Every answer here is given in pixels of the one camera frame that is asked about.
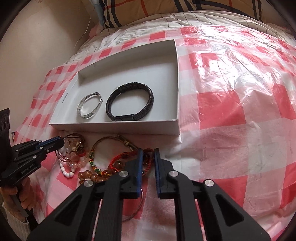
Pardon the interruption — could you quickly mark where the red string bracelet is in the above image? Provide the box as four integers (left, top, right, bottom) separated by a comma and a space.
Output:
107, 149, 154, 176

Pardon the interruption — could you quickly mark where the beige plaid pillow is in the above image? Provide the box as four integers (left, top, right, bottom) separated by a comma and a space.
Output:
98, 0, 263, 28

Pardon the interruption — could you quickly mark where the white sleeve forearm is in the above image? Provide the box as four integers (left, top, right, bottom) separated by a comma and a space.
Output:
2, 203, 31, 241

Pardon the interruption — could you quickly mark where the white cardboard box tray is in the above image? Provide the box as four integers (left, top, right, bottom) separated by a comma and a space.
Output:
49, 39, 181, 136

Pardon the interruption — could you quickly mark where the pink bead charm bracelet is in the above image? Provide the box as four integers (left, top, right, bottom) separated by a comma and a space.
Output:
55, 133, 90, 168

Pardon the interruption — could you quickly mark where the left hand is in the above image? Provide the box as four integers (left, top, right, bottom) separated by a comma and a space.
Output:
1, 177, 36, 222

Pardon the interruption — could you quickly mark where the white striped bed sheet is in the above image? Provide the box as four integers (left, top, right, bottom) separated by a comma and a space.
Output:
76, 11, 295, 56

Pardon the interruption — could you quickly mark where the amber bead bracelet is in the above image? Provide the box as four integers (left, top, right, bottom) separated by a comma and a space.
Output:
78, 159, 125, 185

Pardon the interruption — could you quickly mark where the black braided leather bracelet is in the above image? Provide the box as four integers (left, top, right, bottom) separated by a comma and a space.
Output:
105, 82, 155, 122

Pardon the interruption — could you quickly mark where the thin red ring bangle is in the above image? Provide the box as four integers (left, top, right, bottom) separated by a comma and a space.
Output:
122, 188, 144, 222

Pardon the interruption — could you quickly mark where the white charging cable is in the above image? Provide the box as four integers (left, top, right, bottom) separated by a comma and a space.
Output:
74, 16, 92, 49

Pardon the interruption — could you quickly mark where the red white checkered plastic sheet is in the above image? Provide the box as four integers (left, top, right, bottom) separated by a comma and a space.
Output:
15, 26, 295, 240

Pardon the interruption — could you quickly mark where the white bead bracelet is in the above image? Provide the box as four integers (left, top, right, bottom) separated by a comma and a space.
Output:
59, 162, 76, 178

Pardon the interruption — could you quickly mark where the brown cord beaded bracelet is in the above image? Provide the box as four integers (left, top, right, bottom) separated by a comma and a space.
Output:
89, 135, 139, 176

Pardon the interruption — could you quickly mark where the silver bangle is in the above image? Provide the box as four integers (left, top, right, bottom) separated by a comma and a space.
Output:
77, 92, 103, 120

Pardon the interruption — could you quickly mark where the black camera module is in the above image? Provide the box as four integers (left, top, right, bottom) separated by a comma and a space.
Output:
0, 108, 11, 149

